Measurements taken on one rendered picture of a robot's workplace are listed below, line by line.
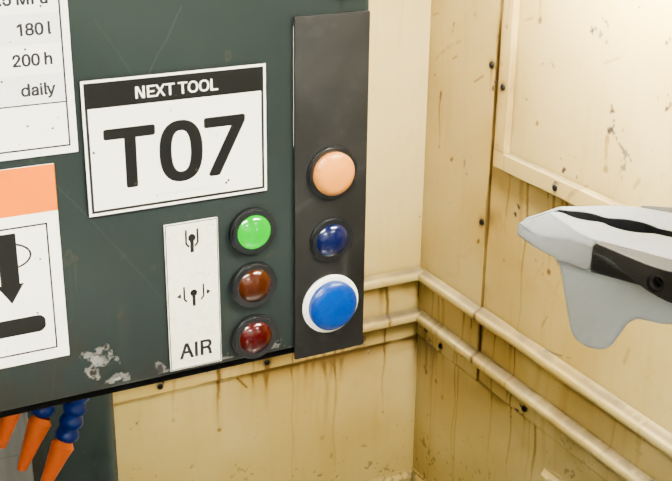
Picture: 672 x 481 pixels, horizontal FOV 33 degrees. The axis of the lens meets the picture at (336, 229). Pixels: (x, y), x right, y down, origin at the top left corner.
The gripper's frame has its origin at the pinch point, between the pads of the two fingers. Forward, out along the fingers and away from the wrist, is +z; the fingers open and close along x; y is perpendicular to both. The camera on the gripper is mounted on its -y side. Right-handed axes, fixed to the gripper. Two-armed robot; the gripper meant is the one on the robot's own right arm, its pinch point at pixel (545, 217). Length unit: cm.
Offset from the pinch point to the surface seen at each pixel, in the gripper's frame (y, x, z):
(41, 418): 22.8, -1.4, 36.3
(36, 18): -9.4, -13.1, 20.7
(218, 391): 74, 80, 86
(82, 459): 58, 35, 71
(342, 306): 8.1, 0.3, 12.0
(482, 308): 58, 104, 50
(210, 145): -2.3, -5.8, 16.5
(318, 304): 7.7, -1.0, 12.8
